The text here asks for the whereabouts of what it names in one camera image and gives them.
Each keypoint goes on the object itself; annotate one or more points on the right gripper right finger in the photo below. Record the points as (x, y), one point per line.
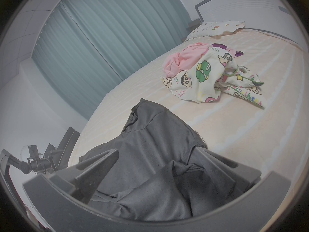
(236, 170)

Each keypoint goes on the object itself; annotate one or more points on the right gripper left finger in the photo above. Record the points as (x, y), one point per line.
(89, 175)

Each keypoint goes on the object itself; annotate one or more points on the black T-shirt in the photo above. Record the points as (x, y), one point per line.
(154, 148)

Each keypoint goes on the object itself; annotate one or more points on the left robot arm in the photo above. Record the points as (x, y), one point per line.
(41, 164)

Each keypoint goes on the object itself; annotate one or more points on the bed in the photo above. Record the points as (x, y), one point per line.
(241, 129)

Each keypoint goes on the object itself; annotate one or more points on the black chest of drawers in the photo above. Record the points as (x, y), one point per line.
(65, 146)

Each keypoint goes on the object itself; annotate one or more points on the white printed pyjama garment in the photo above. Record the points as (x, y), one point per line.
(207, 81)

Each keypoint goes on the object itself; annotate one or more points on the blue-green curtain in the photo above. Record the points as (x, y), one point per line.
(132, 28)
(72, 69)

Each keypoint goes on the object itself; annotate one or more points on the pink garment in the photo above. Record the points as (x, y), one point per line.
(183, 59)

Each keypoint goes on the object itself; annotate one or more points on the purple garment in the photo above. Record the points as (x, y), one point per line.
(221, 46)

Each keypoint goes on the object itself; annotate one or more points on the white printed pillow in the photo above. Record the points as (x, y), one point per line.
(212, 29)

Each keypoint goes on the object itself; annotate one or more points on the grey bedside table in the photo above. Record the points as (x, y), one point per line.
(194, 24)

